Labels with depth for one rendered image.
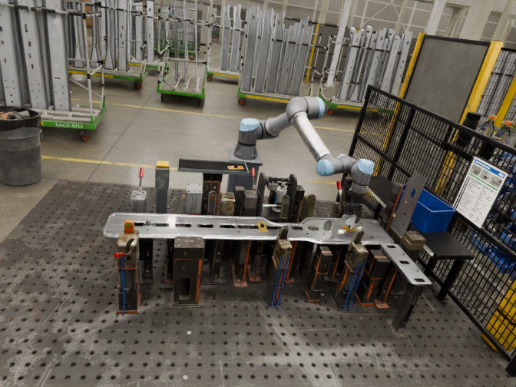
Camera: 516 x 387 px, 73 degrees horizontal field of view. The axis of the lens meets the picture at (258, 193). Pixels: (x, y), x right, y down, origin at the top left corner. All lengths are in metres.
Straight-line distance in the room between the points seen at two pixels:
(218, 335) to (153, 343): 0.26
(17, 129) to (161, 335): 2.94
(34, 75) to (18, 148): 1.84
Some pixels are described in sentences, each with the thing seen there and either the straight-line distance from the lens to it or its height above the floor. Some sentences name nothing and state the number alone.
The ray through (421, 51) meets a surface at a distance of 4.51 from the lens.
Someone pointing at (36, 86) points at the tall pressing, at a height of 0.62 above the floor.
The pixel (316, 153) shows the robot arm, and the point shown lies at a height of 1.37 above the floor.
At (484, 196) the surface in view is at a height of 1.30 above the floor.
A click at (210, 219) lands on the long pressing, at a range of 1.71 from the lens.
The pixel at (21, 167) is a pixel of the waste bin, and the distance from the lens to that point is 4.25.
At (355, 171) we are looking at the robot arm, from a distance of 1.70.
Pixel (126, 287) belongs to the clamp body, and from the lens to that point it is 1.59.
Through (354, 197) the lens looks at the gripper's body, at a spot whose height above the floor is 1.19.
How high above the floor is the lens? 1.90
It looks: 27 degrees down
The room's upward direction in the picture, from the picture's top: 9 degrees clockwise
